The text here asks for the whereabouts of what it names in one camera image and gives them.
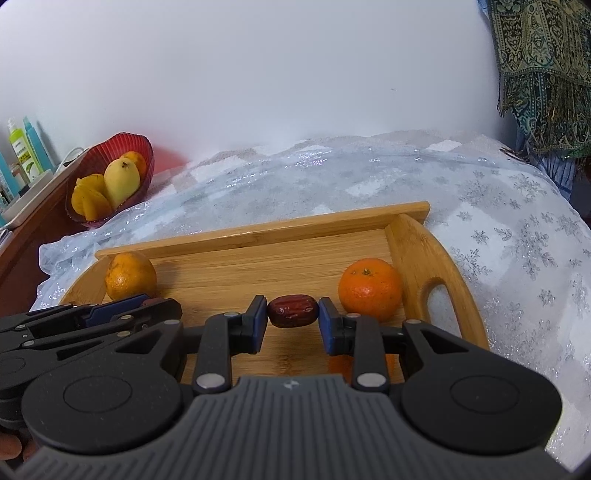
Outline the large brownish orange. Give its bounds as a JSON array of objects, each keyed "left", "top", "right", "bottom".
[{"left": 105, "top": 251, "right": 158, "bottom": 302}]

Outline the yellow starfruit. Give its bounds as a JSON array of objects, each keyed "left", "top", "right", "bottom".
[{"left": 71, "top": 174, "right": 113, "bottom": 221}]

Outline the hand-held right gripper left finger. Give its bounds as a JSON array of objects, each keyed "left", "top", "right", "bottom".
[{"left": 115, "top": 294, "right": 269, "bottom": 394}]

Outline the small bright tangerine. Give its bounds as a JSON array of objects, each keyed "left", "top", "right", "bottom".
[{"left": 338, "top": 258, "right": 404, "bottom": 323}]

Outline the brown wooden nightstand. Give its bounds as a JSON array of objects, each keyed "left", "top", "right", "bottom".
[{"left": 0, "top": 152, "right": 90, "bottom": 315}]

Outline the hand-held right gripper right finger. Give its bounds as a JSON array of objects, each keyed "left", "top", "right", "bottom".
[{"left": 318, "top": 296, "right": 492, "bottom": 393}]

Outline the red dried date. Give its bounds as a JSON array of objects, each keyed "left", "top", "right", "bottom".
[{"left": 268, "top": 295, "right": 319, "bottom": 329}]

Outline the green plastic bottle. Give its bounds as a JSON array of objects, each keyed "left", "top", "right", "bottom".
[{"left": 8, "top": 119, "right": 44, "bottom": 188}]

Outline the blue striped garment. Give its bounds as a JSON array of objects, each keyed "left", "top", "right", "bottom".
[{"left": 536, "top": 152, "right": 579, "bottom": 200}]

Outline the teal plastic bottle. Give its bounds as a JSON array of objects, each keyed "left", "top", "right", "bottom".
[{"left": 23, "top": 116, "right": 53, "bottom": 176}]

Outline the person's left hand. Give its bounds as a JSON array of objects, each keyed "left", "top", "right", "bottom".
[{"left": 0, "top": 431, "right": 37, "bottom": 462}]

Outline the green patterned fringed scarf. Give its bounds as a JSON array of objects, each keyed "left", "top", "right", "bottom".
[{"left": 487, "top": 0, "right": 591, "bottom": 158}]

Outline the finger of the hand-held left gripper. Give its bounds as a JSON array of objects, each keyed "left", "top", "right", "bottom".
[
  {"left": 0, "top": 294, "right": 151, "bottom": 334},
  {"left": 0, "top": 298, "right": 184, "bottom": 366}
]

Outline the short teal bottle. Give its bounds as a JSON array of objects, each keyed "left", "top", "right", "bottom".
[{"left": 0, "top": 152, "right": 21, "bottom": 195}]

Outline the orange fruit behind mango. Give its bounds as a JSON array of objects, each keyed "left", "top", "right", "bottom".
[{"left": 121, "top": 151, "right": 147, "bottom": 179}]

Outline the white grey patterned blanket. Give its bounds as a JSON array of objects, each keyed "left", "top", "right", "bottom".
[{"left": 139, "top": 129, "right": 509, "bottom": 199}]

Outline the white plastic tray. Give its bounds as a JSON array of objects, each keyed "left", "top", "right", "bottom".
[{"left": 2, "top": 169, "right": 54, "bottom": 223}]

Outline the red ribbed bowl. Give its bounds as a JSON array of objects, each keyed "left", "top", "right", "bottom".
[{"left": 65, "top": 132, "right": 154, "bottom": 230}]

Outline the yellow mango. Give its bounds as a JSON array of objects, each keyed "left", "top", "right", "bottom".
[{"left": 104, "top": 158, "right": 140, "bottom": 209}]

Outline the white cable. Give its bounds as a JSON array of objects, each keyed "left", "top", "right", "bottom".
[{"left": 55, "top": 147, "right": 86, "bottom": 169}]

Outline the wooden tray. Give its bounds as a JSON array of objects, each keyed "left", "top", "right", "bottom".
[{"left": 58, "top": 200, "right": 490, "bottom": 386}]

